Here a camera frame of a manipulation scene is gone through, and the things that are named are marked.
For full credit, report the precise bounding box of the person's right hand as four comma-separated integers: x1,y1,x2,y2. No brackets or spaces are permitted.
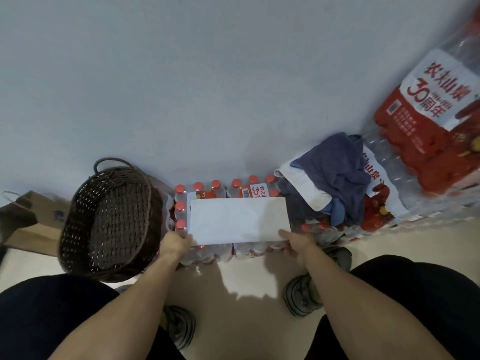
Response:
277,229,318,265

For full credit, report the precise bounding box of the person's left hand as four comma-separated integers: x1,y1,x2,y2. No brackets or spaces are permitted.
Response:
159,231,194,262

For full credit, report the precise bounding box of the cream towel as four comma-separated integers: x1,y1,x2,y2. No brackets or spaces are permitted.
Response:
274,159,333,213

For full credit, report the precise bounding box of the white towel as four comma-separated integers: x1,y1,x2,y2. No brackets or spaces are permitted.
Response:
187,196,292,247

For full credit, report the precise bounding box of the dark brown wicker basket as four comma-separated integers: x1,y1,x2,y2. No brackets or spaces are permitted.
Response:
57,157,165,284

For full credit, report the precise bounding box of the dark blue towel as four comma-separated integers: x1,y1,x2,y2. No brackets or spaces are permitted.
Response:
290,132,372,228

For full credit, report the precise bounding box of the person's left forearm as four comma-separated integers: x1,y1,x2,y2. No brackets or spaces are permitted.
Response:
48,254,182,360

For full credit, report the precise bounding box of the person's right forearm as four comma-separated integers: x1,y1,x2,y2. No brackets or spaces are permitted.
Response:
299,245,457,360

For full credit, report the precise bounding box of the person's right grey shoe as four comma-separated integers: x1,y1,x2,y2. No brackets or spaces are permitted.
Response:
283,246,353,318

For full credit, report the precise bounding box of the person's grey shoe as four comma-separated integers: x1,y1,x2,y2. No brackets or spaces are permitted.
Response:
116,284,197,351
283,246,353,318

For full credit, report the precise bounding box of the person's left grey shoe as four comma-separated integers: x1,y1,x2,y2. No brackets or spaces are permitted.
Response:
116,284,197,351

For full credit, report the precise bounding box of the brown paper bag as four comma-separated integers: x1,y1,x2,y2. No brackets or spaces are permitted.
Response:
0,190,71,258

